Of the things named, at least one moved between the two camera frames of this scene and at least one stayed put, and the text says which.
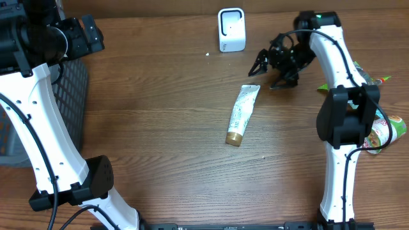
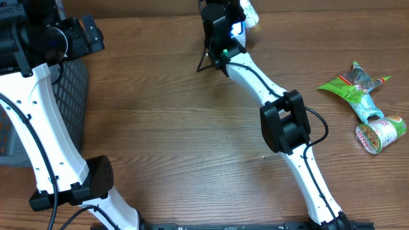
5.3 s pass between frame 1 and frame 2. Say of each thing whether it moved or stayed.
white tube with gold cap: moved
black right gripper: moved
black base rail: stayed
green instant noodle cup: stayed
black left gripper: stayed
